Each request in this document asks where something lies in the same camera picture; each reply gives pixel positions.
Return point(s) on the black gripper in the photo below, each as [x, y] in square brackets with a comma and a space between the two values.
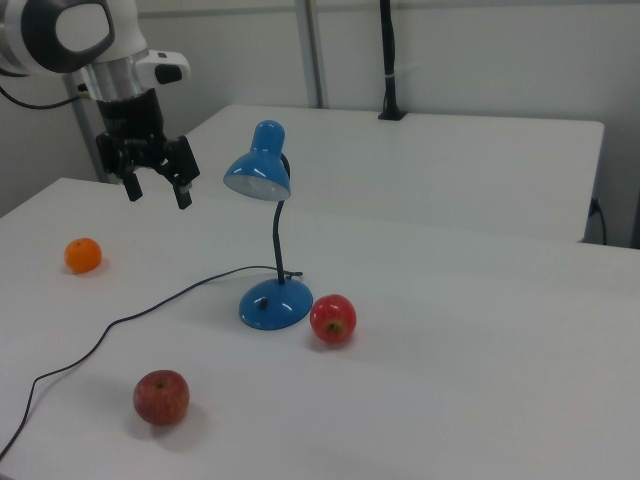
[132, 125]

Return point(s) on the blue gooseneck desk lamp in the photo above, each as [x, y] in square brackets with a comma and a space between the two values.
[275, 310]

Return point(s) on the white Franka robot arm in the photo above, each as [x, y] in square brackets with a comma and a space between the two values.
[30, 35]

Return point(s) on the orange mandarin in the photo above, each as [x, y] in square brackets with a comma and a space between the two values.
[83, 255]

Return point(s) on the dull red striped apple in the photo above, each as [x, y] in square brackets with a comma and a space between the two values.
[161, 398]

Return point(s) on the bright red apple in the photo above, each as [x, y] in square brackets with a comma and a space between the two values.
[333, 318]

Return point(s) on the black camera pole with clamp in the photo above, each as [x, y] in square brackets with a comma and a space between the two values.
[389, 60]

